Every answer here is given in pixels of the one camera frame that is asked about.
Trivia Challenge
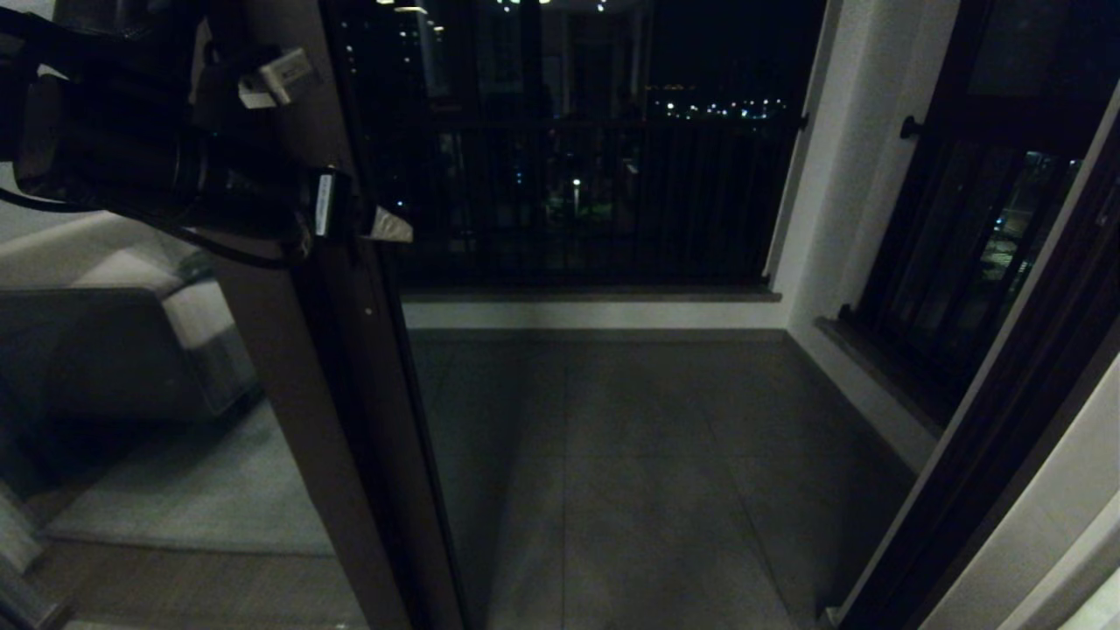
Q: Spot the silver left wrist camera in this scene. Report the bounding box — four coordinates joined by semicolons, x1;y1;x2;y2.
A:
236;46;316;111

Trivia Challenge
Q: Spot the brown framed fixed glass panel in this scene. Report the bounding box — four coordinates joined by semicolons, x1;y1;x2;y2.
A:
0;0;414;630

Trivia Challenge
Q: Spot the dark stone window sill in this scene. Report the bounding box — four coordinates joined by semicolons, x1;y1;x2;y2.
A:
814;315;950;440

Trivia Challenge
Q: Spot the light beige sofa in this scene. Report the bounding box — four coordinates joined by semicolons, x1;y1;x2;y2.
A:
0;210;263;423

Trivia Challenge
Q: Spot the dark grey upholstered seat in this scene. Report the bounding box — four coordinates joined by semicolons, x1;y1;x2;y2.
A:
0;287;211;430

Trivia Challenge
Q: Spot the recessed door handle lock plate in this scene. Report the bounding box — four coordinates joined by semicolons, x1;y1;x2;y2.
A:
337;245;383;323

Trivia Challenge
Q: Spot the black metal balcony railing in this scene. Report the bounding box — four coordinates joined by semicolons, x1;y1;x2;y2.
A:
372;109;808;291

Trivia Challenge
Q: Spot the brown framed sliding glass door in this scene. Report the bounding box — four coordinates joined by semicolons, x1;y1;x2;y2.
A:
254;0;469;630

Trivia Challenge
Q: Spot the light grey rug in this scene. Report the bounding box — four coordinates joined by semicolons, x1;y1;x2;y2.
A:
39;398;340;559

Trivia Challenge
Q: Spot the dark stone balcony ledge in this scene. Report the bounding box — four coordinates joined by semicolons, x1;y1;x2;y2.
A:
401;289;782;306

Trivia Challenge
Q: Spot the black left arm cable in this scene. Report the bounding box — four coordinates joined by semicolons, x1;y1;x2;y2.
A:
0;188;314;269

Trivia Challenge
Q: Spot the dark brown door jamb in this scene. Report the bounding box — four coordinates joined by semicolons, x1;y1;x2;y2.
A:
827;83;1120;630

